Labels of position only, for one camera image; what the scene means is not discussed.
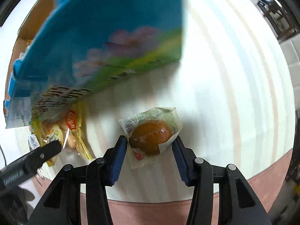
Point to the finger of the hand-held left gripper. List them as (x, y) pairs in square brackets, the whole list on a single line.
[(44, 154)]

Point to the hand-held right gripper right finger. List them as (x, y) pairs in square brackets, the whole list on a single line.
[(181, 164)]

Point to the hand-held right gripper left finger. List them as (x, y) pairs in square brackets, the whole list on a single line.
[(118, 160)]

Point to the yellow round biscuit packet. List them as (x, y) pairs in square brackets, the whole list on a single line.
[(58, 131)]

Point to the clear braised egg packet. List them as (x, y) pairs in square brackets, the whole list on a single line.
[(150, 136)]

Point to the blue printed cardboard box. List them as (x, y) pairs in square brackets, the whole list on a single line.
[(105, 32)]

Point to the white padded chair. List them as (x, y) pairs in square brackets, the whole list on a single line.
[(291, 51)]

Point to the dark wooden chair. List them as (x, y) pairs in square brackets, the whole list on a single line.
[(279, 21)]

